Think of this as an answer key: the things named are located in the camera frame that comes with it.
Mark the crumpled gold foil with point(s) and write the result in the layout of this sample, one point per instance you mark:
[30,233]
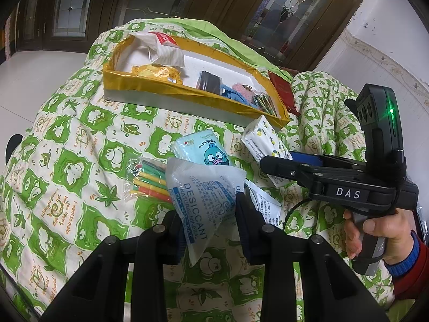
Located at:
[154,72]

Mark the white desiccant packet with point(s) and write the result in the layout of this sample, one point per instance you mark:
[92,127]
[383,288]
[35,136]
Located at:
[201,191]

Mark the blue fluffy cloth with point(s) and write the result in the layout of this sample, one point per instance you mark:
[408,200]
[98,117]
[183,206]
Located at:
[231,92]

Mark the small white printed packet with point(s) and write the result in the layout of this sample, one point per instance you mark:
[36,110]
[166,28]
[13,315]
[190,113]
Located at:
[264,204]

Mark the bag of coloured tubes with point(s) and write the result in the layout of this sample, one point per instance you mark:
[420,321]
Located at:
[150,181]

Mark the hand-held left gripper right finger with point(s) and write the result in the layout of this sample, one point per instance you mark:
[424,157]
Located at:
[248,241]

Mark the white plastic wrapper bag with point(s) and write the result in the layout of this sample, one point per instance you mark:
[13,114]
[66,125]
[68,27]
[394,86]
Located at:
[161,52]

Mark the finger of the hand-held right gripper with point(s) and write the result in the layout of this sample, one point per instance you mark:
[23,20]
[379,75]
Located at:
[306,157]
[285,169]

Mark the teal cartoon tissue pack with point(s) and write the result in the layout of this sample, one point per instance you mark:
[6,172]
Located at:
[201,149]

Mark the green printed quilt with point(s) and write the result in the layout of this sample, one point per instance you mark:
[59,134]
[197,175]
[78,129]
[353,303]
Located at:
[83,174]

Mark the person's right hand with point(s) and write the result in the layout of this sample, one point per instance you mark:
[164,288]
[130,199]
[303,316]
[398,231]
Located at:
[398,228]

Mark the person's right forearm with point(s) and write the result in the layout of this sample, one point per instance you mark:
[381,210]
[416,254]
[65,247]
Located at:
[410,268]

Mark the white lemon-print tissue pack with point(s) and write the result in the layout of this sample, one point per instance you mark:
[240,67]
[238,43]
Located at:
[264,137]

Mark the white box with yellow rim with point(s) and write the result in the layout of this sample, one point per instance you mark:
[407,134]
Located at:
[157,90]

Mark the red packet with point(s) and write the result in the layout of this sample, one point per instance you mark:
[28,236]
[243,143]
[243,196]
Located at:
[283,89]

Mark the bag of thin coloured sticks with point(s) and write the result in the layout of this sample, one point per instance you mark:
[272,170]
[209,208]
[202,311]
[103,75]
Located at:
[264,103]

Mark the black round object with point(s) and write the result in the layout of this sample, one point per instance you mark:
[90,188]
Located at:
[15,143]

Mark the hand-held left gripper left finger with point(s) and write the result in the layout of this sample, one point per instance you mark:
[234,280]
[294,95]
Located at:
[150,261]

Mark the black item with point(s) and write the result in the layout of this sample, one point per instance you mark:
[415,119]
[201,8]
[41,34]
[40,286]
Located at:
[208,81]

